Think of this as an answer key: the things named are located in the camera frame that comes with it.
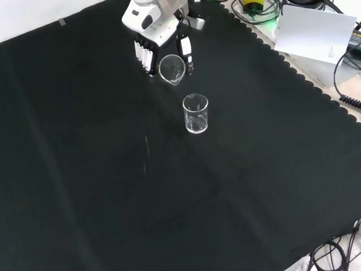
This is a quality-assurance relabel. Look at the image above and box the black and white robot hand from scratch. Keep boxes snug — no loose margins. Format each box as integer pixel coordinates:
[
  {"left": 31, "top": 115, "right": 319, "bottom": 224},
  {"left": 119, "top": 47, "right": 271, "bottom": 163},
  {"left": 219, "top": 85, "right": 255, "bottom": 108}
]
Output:
[{"left": 120, "top": 0, "right": 211, "bottom": 85}]

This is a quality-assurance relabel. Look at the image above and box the clear glass beaker with spout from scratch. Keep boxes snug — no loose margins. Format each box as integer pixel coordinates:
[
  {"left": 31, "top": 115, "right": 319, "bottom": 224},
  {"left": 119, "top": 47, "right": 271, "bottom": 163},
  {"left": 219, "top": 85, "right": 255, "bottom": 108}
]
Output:
[{"left": 158, "top": 53, "right": 187, "bottom": 88}]

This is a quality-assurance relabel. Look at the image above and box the clear glass rod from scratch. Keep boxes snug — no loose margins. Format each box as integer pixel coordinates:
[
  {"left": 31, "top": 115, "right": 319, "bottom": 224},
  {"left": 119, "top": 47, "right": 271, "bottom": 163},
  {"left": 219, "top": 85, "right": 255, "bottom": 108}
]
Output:
[{"left": 141, "top": 135, "right": 152, "bottom": 184}]

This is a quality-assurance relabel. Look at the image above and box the black bench cloth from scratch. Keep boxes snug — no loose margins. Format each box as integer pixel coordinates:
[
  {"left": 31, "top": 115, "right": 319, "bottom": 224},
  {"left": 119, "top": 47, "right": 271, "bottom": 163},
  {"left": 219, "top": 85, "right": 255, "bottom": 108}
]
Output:
[{"left": 0, "top": 0, "right": 361, "bottom": 271}]

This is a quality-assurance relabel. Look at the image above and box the pale board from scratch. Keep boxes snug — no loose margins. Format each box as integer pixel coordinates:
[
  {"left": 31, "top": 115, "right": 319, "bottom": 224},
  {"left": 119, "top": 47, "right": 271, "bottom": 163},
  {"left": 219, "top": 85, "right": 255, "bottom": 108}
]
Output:
[{"left": 270, "top": 0, "right": 361, "bottom": 71}]

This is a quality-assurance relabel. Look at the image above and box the green coiled cable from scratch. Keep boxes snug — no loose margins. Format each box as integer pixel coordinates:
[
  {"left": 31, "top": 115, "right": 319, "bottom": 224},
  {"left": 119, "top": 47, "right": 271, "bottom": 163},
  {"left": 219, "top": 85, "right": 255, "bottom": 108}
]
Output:
[{"left": 231, "top": 0, "right": 284, "bottom": 28}]

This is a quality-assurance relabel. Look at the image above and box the black adapter cable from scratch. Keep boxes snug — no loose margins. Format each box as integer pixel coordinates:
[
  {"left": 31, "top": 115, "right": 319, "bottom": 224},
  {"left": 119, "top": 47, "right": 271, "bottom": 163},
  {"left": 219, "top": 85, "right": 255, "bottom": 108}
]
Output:
[{"left": 329, "top": 40, "right": 361, "bottom": 101}]

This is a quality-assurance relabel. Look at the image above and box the black ribbed cable plug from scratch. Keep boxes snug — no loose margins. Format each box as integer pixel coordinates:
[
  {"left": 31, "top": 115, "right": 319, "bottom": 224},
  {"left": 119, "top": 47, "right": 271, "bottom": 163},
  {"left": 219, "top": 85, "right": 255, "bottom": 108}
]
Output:
[{"left": 338, "top": 93, "right": 361, "bottom": 123}]

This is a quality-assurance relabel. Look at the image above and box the black coiled floor cable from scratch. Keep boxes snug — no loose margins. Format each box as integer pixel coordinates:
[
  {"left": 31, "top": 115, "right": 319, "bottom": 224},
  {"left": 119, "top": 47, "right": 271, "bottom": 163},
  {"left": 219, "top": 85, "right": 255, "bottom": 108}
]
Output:
[{"left": 307, "top": 238, "right": 349, "bottom": 271}]

